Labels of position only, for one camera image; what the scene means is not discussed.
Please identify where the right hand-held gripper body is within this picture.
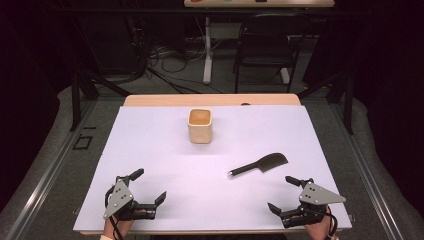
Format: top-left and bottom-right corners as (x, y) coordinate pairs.
(280, 182), (347, 230)

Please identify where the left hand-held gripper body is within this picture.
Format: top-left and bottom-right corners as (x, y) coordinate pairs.
(102, 177), (158, 222)

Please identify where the dark brown comb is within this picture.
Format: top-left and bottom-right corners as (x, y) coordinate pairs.
(227, 152), (290, 179)

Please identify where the beige square cup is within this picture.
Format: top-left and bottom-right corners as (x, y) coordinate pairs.
(186, 107), (214, 145)

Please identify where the person's left hand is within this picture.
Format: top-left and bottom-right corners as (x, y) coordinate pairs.
(103, 209), (148, 240)

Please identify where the person's right hand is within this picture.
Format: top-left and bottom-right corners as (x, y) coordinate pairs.
(290, 207), (338, 240)

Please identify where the white table sheet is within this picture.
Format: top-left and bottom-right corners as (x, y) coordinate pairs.
(72, 104), (353, 233)

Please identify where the black metal stand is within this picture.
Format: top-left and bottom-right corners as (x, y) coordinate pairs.
(295, 70), (356, 136)
(68, 63), (133, 133)

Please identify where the wooden table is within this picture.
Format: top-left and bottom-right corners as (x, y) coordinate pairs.
(79, 93), (352, 236)

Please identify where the black folding chair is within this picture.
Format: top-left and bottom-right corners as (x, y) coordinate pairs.
(232, 12), (314, 95)

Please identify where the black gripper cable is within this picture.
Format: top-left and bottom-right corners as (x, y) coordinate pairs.
(324, 208), (339, 238)
(104, 184), (125, 240)

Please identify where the aluminium floor rail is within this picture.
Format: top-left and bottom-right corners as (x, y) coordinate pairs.
(328, 103), (406, 240)
(0, 99), (98, 240)

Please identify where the floor cable bundle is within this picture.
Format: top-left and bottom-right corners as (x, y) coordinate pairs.
(143, 39), (224, 95)

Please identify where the black horizontal frame bar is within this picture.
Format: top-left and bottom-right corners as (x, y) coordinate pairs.
(49, 7), (368, 18)

